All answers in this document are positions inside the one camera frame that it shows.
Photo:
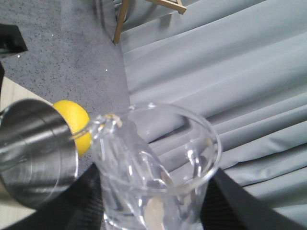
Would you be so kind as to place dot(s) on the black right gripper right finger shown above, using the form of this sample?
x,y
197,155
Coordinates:
x,y
227,206

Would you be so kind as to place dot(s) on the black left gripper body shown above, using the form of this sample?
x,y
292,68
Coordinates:
x,y
11,41

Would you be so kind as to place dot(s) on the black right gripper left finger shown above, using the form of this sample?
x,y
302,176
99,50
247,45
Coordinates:
x,y
79,207

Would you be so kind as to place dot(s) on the steel jigger shaker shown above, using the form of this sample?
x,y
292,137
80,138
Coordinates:
x,y
38,157

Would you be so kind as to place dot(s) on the clear glass measuring beaker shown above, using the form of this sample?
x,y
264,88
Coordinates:
x,y
155,161

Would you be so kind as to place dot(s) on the light wooden cutting board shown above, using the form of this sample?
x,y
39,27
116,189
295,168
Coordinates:
x,y
12,92

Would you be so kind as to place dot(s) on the yellow lemon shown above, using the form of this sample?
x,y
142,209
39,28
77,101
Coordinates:
x,y
77,119

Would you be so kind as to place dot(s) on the grey curtain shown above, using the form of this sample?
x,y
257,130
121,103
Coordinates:
x,y
242,64

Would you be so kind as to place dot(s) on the wooden dish rack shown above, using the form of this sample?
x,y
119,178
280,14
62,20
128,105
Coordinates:
x,y
129,9

